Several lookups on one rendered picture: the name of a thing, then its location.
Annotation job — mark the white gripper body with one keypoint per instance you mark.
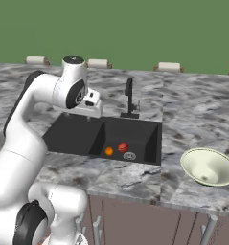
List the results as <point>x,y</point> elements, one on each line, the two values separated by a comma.
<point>88,110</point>

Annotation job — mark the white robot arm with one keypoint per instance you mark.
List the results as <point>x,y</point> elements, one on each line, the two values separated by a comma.
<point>21,153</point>

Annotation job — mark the black double sink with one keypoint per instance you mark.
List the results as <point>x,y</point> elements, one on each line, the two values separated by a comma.
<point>103,137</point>

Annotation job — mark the orange tangerine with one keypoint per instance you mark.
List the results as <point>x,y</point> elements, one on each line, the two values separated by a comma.
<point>109,151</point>

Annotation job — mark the cream bowl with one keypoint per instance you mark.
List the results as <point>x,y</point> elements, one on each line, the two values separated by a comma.
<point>208,167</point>

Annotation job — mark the black tap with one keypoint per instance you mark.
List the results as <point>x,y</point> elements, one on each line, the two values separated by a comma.
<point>130,102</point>

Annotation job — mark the white stool seat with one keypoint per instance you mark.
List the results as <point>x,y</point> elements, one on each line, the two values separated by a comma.
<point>169,67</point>
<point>98,63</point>
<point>37,60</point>

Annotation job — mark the brown cupboard door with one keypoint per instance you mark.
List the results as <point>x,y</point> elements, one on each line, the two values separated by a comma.
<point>95,220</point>
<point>140,223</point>
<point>211,228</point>

